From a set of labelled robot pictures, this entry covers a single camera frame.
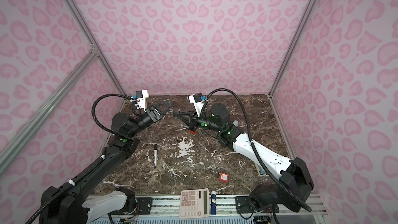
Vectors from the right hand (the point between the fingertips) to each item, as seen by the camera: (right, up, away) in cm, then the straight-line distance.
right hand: (179, 115), depth 65 cm
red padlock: (+5, -6, -4) cm, 9 cm away
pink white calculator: (+6, -41, +7) cm, 42 cm away
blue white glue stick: (+15, -41, +7) cm, 44 cm away
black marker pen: (-17, -24, +24) cm, 38 cm away
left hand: (-3, +5, -2) cm, 6 cm away
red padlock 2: (+20, -33, +15) cm, 41 cm away
